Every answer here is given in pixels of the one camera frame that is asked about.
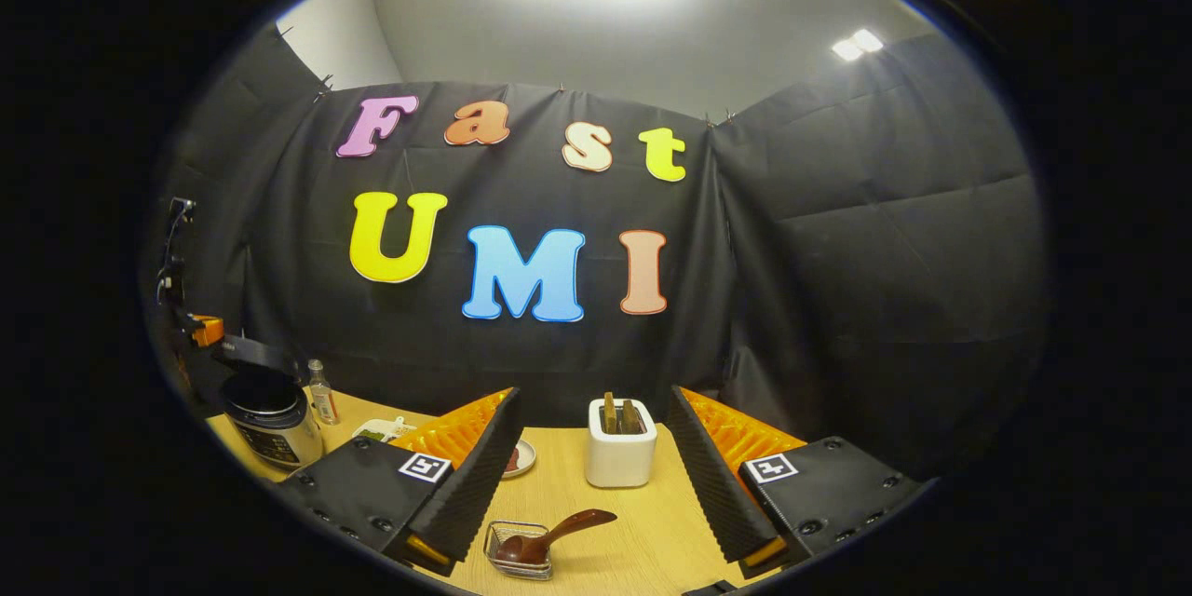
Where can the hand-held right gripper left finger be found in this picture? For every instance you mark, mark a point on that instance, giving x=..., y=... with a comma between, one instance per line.
x=475, y=484

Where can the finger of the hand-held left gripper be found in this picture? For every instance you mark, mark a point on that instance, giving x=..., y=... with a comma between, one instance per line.
x=209, y=331

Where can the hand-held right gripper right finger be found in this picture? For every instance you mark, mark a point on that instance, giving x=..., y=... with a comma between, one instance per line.
x=717, y=484

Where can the brown wooden spoon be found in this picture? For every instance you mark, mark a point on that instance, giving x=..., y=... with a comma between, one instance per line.
x=568, y=526

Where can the silver black rice cooker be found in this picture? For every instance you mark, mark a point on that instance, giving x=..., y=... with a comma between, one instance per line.
x=270, y=433

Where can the red meat piece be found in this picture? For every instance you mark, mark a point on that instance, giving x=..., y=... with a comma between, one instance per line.
x=512, y=459

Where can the round white plate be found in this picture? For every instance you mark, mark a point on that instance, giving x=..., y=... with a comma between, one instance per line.
x=527, y=458

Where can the white divided dish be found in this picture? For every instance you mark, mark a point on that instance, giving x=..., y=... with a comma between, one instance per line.
x=400, y=430

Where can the brown toast slice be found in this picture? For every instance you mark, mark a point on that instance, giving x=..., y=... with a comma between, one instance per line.
x=609, y=414
x=632, y=417

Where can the small clear bottle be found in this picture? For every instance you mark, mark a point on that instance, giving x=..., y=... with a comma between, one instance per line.
x=323, y=400

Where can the black backdrop cloth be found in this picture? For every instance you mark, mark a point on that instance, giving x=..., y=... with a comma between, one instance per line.
x=838, y=279

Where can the small ceiling light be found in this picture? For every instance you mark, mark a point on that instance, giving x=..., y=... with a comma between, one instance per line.
x=857, y=45

